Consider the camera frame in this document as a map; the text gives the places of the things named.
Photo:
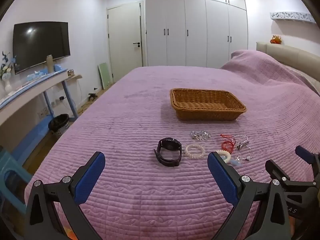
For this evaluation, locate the blue tissue pack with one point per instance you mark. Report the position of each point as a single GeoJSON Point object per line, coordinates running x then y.
{"type": "Point", "coordinates": [35, 75]}

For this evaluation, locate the orange plush toy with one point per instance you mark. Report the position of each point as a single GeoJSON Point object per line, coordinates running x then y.
{"type": "Point", "coordinates": [275, 40]}

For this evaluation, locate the purple quilted blanket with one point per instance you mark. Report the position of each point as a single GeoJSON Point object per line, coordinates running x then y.
{"type": "Point", "coordinates": [137, 110]}

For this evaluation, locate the white vase with flowers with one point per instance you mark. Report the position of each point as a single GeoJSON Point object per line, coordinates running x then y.
{"type": "Point", "coordinates": [7, 80]}

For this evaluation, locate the green board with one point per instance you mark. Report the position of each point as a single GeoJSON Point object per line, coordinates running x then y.
{"type": "Point", "coordinates": [105, 76]}

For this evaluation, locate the white patterned wall shelf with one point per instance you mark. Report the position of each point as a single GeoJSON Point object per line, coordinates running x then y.
{"type": "Point", "coordinates": [292, 16]}

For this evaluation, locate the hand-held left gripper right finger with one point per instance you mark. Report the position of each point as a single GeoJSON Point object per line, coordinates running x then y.
{"type": "Point", "coordinates": [221, 177]}

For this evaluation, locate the light blue hair clip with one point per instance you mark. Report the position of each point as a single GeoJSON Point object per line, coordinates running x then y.
{"type": "Point", "coordinates": [236, 163]}

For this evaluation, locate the white wardrobe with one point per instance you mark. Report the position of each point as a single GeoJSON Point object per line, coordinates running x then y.
{"type": "Point", "coordinates": [195, 30]}

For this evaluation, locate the black wristwatch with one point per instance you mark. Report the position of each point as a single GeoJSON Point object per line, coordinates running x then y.
{"type": "Point", "coordinates": [172, 143]}

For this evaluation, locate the black floor gadget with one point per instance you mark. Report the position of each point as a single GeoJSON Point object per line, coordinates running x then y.
{"type": "Point", "coordinates": [92, 96]}

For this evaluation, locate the blue plastic stool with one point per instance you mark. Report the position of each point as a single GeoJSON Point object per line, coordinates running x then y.
{"type": "Point", "coordinates": [10, 162]}

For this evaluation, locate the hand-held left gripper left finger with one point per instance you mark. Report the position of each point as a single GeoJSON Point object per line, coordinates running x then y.
{"type": "Point", "coordinates": [90, 177]}

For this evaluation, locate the silver hair clip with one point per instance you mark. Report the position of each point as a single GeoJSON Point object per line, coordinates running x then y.
{"type": "Point", "coordinates": [242, 146]}

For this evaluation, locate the black mesh trash bin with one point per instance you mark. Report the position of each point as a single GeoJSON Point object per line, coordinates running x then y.
{"type": "Point", "coordinates": [59, 125]}

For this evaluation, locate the beige bed headboard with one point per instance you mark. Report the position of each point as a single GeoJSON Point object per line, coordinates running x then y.
{"type": "Point", "coordinates": [295, 55]}

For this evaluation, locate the black television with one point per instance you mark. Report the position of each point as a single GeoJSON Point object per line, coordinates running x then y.
{"type": "Point", "coordinates": [40, 45]}

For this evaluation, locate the white door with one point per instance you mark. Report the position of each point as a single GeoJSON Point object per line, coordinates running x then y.
{"type": "Point", "coordinates": [125, 42]}

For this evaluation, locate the brown wicker basket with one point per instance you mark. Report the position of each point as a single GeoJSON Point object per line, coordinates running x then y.
{"type": "Point", "coordinates": [207, 105]}

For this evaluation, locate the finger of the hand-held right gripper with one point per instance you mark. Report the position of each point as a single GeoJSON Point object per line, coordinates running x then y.
{"type": "Point", "coordinates": [303, 153]}
{"type": "Point", "coordinates": [275, 167]}

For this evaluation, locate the silver earrings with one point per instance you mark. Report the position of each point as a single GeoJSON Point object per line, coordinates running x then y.
{"type": "Point", "coordinates": [243, 158]}

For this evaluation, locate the white and blue desk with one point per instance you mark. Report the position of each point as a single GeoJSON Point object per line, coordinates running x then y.
{"type": "Point", "coordinates": [30, 92]}

